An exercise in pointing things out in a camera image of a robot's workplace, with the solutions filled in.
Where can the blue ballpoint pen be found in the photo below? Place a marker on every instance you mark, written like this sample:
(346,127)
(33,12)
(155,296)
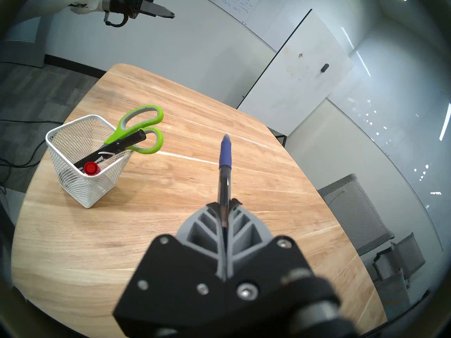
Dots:
(225,154)

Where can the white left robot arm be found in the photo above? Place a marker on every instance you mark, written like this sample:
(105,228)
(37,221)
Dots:
(45,2)

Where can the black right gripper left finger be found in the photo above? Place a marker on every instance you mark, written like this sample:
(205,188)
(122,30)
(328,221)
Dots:
(176,288)

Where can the wall whiteboard with writing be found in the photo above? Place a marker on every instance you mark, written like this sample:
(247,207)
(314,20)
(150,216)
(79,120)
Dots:
(239,2)

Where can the grey mesh office chair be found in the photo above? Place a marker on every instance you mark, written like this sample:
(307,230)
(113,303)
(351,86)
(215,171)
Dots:
(393,291)
(356,214)

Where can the small black whiteboard magnet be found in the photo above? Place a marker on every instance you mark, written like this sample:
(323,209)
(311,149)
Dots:
(325,68)

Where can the wide glass wall whiteboard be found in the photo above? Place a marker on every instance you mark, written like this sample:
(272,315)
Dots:
(405,129)

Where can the black permanent marker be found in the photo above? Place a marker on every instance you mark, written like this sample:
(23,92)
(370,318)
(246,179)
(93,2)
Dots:
(119,145)

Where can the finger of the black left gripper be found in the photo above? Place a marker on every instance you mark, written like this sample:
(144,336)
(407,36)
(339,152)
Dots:
(158,11)

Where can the mobile whiteboard on stand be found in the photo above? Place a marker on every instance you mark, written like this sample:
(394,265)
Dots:
(299,83)

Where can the red capped white marker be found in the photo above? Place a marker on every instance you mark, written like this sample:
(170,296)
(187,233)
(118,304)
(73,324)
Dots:
(91,168)

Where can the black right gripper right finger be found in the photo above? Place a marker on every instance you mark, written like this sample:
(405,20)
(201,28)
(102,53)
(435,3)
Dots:
(275,288)

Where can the grey office chair with armrests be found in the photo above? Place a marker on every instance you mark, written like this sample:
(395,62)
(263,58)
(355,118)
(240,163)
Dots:
(405,256)

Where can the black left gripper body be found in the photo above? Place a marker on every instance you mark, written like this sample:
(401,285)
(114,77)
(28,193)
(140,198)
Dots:
(123,1)

